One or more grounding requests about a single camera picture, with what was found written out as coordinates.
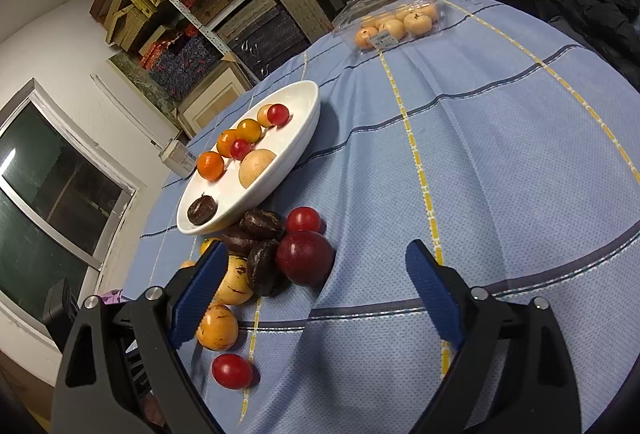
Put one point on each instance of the marbled panel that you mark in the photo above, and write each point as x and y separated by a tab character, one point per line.
140	74

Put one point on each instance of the orange-yellow tomato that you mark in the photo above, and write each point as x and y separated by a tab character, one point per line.
248	130

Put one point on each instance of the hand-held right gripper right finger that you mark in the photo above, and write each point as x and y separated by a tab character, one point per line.
432	294

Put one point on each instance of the white wall trunking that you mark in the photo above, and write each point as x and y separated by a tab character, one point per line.
120	107

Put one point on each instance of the purple pink cloth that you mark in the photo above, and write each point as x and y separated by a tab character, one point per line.
112	297

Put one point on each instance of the dark brown passion fruit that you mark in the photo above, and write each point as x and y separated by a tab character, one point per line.
262	266
261	223
240	241
202	209

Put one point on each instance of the small orange tangerine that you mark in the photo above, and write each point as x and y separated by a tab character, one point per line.
226	143

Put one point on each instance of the white oval plate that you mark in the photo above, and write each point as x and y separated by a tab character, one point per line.
295	124

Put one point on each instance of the yellow tomato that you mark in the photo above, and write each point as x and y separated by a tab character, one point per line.
206	245

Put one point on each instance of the group of pale orange fruits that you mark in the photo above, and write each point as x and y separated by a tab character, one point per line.
419	22

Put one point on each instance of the red tomato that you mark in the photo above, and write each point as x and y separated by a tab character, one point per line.
241	149
278	115
303	219
231	371

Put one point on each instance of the striped beige fruit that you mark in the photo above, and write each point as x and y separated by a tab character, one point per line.
215	328

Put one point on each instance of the blue checked tablecloth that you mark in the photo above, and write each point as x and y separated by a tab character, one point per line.
500	164

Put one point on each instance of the beige picture frame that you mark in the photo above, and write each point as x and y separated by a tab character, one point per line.
215	102

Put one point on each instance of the black jacket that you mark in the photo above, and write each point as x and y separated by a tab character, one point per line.
600	14

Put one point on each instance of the dark red plum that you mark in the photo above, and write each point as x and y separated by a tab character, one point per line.
304	258

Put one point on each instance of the large beige round fruit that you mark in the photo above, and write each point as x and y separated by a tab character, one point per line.
256	168

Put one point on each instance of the sliding window with dark glass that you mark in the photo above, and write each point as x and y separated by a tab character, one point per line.
50	194

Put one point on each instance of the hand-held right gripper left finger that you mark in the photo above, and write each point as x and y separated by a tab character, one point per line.
200	294

